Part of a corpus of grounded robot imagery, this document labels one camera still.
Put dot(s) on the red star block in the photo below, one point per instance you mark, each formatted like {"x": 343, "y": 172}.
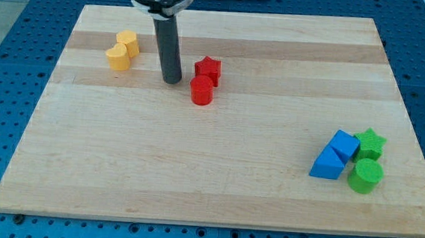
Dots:
{"x": 209, "y": 67}

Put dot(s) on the wooden board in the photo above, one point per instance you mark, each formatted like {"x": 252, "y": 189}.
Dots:
{"x": 124, "y": 145}

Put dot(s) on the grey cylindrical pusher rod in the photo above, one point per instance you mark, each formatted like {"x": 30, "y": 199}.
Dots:
{"x": 167, "y": 39}

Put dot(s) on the blue cube block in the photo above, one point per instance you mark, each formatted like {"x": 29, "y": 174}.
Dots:
{"x": 344, "y": 145}

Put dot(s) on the blue triangle block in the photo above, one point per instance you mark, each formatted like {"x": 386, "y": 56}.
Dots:
{"x": 328, "y": 165}

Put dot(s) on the green star block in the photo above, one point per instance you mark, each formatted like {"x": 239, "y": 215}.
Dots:
{"x": 371, "y": 145}

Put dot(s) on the green cylinder block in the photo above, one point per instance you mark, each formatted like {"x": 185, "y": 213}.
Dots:
{"x": 365, "y": 176}

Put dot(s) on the yellow hexagon block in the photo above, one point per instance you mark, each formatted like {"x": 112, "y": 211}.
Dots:
{"x": 130, "y": 40}

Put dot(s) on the yellow heart block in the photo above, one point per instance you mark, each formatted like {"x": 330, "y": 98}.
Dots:
{"x": 118, "y": 57}

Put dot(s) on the red cylinder block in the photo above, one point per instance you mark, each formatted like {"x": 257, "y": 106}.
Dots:
{"x": 201, "y": 90}

